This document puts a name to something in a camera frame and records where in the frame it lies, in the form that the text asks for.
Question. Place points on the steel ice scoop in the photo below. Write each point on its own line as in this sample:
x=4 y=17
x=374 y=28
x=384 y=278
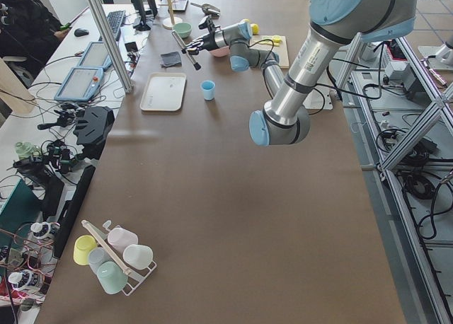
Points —
x=208 y=9

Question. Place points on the seated person black jacket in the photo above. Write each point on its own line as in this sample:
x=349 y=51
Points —
x=35 y=34

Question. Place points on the black metal bracket box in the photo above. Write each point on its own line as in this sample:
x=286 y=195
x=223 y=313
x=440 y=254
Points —
x=91 y=129

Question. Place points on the pink bowl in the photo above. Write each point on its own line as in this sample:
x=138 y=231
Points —
x=220 y=52

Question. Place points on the aluminium frame post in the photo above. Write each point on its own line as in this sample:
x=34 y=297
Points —
x=97 y=11

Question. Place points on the green lidded bottle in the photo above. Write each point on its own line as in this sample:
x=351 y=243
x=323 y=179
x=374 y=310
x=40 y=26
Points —
x=25 y=149

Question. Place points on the grey upside-down cup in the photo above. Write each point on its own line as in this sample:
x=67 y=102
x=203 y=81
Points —
x=96 y=258

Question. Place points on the white upside-down cup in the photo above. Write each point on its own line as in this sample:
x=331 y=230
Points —
x=138 y=256

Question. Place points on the whole yellow lemon lower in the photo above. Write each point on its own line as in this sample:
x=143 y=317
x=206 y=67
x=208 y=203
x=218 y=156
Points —
x=255 y=29

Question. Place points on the steel muddler black tip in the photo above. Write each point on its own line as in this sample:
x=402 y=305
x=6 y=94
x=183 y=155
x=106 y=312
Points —
x=182 y=46

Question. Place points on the bamboo cutting board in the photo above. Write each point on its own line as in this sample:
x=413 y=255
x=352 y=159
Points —
x=276 y=43

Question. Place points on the black keyboard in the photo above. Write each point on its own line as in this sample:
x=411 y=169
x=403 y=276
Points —
x=115 y=20

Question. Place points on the cream rabbit serving tray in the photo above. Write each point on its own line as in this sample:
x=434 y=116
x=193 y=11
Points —
x=163 y=92

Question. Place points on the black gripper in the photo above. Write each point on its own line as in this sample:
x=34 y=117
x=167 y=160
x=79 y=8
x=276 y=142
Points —
x=209 y=40

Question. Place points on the folded grey cloth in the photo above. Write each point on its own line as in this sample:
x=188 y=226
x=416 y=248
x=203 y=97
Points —
x=170 y=59

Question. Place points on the wooden cup tree stand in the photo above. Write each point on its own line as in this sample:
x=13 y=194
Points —
x=172 y=20

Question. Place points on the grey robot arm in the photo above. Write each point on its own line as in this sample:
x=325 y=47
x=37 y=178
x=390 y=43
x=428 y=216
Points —
x=333 y=23

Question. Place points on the mint green bowl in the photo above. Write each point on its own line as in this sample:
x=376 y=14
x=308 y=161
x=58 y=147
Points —
x=183 y=29

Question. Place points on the light blue plastic cup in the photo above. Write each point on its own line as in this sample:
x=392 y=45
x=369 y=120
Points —
x=208 y=89

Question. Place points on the yellow upside-down cup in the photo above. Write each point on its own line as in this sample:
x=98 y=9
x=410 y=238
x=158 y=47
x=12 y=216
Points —
x=82 y=247

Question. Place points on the white wire cup rack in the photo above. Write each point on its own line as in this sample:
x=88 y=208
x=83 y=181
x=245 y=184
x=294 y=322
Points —
x=135 y=277

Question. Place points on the pink upside-down cup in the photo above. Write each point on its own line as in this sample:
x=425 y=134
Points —
x=119 y=238

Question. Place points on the blue teach pendant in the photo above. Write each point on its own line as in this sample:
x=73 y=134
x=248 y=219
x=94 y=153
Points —
x=95 y=55
x=81 y=84

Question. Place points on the green upside-down cup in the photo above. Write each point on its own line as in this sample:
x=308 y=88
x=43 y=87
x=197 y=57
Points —
x=111 y=277

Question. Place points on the black computer mouse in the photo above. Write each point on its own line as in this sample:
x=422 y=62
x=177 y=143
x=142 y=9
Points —
x=80 y=32

